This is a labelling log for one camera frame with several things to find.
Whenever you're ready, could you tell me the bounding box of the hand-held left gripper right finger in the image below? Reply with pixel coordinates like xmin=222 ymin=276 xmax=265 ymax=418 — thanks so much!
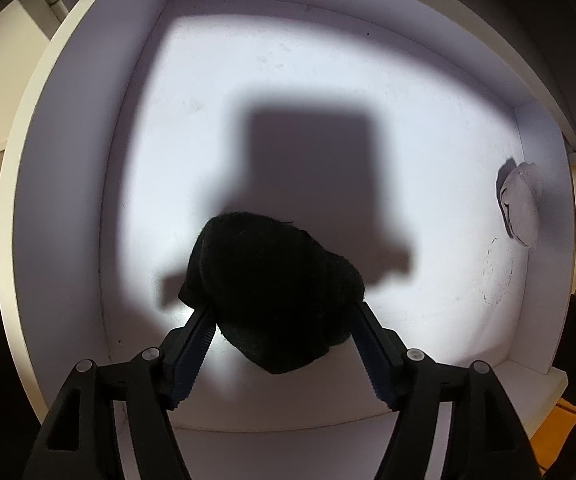
xmin=353 ymin=300 xmax=544 ymax=480

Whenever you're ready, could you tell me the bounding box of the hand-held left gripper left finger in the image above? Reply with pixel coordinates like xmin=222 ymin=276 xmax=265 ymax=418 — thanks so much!
xmin=30 ymin=305 xmax=216 ymax=480

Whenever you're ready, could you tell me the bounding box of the black fuzzy sock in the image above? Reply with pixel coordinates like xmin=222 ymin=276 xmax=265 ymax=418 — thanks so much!
xmin=178 ymin=211 xmax=366 ymax=375

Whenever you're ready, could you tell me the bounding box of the white drawer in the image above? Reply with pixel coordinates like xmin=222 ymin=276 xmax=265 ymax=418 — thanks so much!
xmin=0 ymin=0 xmax=576 ymax=480

